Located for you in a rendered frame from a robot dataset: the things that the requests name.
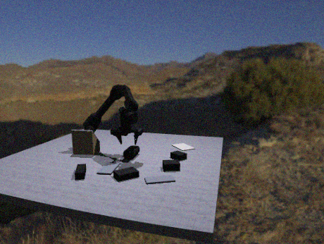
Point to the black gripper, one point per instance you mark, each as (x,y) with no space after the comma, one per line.
(137,131)

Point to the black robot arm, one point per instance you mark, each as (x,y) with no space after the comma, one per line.
(129,113)

